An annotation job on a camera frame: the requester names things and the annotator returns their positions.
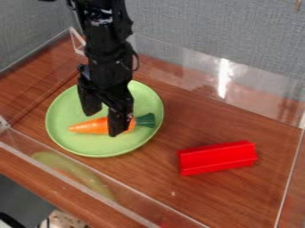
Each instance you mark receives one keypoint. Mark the green plastic plate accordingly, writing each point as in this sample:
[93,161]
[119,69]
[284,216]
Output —
[64,113]

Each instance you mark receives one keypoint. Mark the clear acrylic corner bracket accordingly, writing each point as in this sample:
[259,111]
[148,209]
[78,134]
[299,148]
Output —
[77,41]

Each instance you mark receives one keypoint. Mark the red toy pepper block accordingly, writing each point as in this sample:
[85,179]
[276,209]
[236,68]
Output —
[216,157]

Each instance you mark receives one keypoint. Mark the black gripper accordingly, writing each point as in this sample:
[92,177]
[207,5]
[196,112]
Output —
[101,85]

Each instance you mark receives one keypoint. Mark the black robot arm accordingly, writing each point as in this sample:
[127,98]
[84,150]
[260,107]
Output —
[105,26]

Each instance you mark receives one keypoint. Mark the clear acrylic enclosure wall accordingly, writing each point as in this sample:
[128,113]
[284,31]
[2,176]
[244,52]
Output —
[216,102]

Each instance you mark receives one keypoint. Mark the orange toy carrot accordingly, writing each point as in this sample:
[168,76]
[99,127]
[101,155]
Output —
[97,126]

